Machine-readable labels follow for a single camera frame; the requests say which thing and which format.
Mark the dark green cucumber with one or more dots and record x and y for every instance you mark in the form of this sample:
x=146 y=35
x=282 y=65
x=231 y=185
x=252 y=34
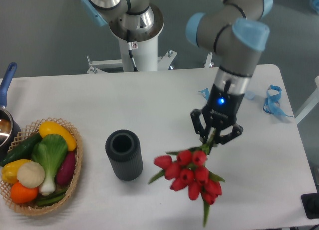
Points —
x=23 y=150

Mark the orange fruit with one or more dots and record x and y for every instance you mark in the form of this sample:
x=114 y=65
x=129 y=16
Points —
x=21 y=194

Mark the purple sweet potato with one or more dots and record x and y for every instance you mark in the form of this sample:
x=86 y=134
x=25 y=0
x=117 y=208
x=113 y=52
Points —
x=66 y=171

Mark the blue ribbon strip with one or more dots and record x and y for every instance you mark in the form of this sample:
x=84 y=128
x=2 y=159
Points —
x=205 y=93

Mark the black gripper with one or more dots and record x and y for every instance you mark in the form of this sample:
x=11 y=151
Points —
x=219 y=113

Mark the white frame leg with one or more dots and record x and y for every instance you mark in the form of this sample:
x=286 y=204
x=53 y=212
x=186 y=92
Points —
x=309 y=104

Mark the yellow bell pepper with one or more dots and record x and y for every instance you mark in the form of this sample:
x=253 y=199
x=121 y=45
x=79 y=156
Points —
x=10 y=170

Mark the green bean pods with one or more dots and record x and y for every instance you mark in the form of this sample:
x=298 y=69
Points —
x=51 y=199

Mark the black device at edge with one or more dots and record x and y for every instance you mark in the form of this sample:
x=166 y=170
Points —
x=310 y=203

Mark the red tulip bouquet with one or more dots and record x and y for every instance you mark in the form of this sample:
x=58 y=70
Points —
x=187 y=169

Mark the yellow squash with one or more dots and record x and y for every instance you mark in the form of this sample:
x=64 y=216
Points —
x=50 y=127

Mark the blue handled saucepan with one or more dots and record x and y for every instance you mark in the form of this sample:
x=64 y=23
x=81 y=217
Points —
x=9 y=129

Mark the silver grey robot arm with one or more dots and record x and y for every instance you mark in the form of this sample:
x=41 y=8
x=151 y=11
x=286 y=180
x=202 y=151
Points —
x=235 y=34

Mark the green bok choy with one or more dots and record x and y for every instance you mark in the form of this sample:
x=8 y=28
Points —
x=50 y=153

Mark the white garlic bulb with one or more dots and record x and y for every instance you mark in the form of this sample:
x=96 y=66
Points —
x=31 y=174

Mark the dark grey ribbed vase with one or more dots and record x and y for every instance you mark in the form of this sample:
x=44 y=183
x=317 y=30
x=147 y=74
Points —
x=124 y=152

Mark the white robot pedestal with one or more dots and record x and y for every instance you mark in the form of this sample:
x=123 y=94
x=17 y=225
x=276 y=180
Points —
x=135 y=56

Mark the woven wicker basket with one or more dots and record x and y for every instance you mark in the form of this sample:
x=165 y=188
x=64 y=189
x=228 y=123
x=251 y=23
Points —
x=30 y=208

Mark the tangled blue ribbon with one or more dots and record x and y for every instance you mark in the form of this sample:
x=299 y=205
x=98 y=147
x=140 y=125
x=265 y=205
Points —
x=271 y=102

